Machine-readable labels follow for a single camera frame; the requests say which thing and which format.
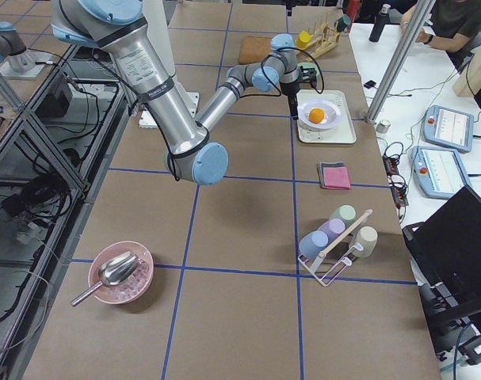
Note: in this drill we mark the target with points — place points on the white wire cup rack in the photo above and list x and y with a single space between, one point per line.
336 257

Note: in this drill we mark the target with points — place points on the black laptop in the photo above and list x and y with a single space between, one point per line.
447 246

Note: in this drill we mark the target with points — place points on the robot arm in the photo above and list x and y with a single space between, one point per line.
13 48
127 30

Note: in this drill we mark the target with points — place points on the yellow mug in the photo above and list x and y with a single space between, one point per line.
303 40

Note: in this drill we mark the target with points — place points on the blue cup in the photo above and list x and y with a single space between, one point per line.
313 243

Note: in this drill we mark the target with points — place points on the wooden peg drying rack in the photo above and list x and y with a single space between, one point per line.
323 39

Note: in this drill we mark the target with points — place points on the upper teach pendant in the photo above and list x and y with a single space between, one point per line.
448 128

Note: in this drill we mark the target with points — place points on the purple cup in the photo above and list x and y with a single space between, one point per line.
332 228

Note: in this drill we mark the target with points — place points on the orange fruit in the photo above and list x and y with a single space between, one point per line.
316 115

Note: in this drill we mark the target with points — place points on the black water bottle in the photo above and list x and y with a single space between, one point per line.
381 20

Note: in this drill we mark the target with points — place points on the aluminium frame post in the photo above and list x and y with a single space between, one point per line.
411 29

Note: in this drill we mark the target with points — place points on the dark green mug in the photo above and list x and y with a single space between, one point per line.
342 23

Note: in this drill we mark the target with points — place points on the teach pendant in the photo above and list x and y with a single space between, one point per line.
448 128
439 172

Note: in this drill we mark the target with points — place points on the pink cloth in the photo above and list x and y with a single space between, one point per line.
336 178

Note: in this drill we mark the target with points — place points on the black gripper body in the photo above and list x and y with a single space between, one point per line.
291 90

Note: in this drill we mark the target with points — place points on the small black device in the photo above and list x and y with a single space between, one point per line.
369 84

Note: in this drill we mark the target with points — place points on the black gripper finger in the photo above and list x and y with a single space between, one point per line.
293 110

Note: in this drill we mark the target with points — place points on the green cup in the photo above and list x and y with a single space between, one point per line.
346 213

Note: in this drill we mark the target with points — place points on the pink bowl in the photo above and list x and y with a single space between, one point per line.
136 284

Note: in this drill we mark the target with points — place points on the lower teach pendant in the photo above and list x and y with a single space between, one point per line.
439 172

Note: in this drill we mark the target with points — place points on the grey cloth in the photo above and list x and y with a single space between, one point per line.
322 165

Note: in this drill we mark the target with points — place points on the green ceramic bowl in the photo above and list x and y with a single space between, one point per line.
306 66

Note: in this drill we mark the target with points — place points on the cream bear tray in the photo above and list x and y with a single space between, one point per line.
344 133

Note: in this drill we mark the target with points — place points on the beige cup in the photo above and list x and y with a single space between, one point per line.
364 242

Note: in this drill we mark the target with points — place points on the seated person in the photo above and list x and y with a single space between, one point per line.
455 23

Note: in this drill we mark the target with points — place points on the white round plate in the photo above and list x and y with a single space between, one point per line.
333 114

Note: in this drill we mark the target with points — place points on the metal scoop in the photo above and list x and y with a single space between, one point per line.
112 273

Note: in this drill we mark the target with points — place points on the brown wooden cutting board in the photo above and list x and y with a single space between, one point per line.
254 49

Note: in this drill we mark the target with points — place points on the small metal cylinder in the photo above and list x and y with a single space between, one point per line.
383 126

